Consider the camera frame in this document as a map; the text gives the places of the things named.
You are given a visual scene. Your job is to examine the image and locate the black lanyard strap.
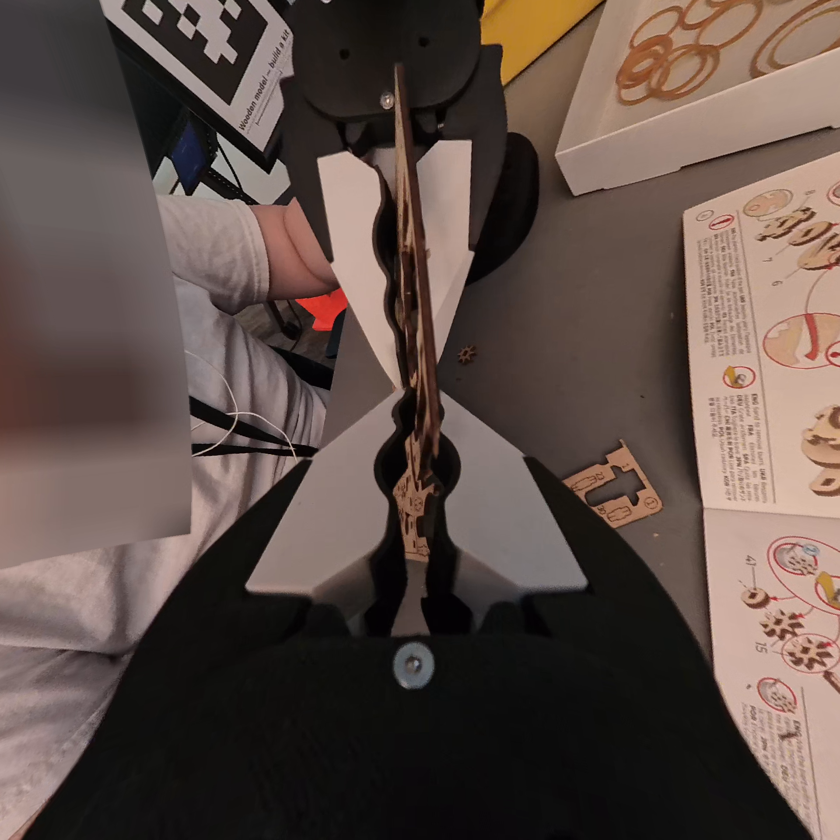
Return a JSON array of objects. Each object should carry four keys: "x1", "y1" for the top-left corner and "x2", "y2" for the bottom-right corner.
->
[{"x1": 189, "y1": 395, "x2": 320, "y2": 458}]

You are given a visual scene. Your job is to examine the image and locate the orange red object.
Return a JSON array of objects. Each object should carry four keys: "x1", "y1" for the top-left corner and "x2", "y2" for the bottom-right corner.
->
[{"x1": 294, "y1": 289, "x2": 349, "y2": 333}]

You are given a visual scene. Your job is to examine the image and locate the person's left forearm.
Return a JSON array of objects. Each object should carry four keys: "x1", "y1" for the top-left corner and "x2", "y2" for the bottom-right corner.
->
[{"x1": 251, "y1": 199, "x2": 342, "y2": 304}]

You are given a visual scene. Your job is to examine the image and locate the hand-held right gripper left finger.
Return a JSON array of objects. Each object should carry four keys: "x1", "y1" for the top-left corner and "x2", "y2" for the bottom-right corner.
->
[{"x1": 245, "y1": 390, "x2": 411, "y2": 636}]

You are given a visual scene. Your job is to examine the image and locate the thin white cord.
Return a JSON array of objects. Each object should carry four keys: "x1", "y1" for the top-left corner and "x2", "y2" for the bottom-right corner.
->
[{"x1": 185, "y1": 351, "x2": 317, "y2": 458}]

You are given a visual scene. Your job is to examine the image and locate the yellow bin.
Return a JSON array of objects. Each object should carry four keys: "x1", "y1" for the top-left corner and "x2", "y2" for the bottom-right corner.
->
[{"x1": 479, "y1": 0, "x2": 606, "y2": 88}]

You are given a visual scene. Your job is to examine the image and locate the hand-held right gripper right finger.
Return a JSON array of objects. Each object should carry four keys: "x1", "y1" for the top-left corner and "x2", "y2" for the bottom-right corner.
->
[{"x1": 425, "y1": 397, "x2": 589, "y2": 624}]

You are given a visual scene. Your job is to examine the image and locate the wooden sheet with round parts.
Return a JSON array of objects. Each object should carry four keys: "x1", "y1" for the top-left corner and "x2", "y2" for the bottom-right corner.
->
[{"x1": 392, "y1": 62, "x2": 442, "y2": 563}]

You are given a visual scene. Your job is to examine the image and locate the small wooden frame offcut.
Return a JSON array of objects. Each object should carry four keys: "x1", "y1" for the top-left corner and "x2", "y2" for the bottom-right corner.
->
[{"x1": 562, "y1": 441, "x2": 664, "y2": 531}]

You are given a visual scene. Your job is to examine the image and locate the black framed marker sign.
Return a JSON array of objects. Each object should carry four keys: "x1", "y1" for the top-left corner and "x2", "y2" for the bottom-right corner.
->
[{"x1": 98, "y1": 0, "x2": 298, "y2": 169}]

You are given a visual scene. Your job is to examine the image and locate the open instruction booklet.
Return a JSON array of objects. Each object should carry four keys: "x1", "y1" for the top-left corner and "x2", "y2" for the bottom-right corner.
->
[{"x1": 682, "y1": 151, "x2": 840, "y2": 840}]

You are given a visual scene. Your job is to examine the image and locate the blue box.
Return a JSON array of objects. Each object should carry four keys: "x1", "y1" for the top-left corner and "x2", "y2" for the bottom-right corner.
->
[{"x1": 169, "y1": 120, "x2": 211, "y2": 196}]

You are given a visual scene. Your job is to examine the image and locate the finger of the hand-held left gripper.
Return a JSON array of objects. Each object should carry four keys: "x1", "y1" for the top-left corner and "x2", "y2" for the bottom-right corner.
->
[
  {"x1": 420, "y1": 138, "x2": 476, "y2": 350},
  {"x1": 316, "y1": 154, "x2": 404, "y2": 389}
]

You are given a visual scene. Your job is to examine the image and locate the pile of thin rings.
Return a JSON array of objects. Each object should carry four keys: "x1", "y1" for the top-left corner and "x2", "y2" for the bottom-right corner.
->
[{"x1": 616, "y1": 0, "x2": 840, "y2": 107}]

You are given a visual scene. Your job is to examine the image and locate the white cardboard box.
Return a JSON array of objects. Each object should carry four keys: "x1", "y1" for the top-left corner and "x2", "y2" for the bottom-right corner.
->
[{"x1": 554, "y1": 0, "x2": 840, "y2": 198}]

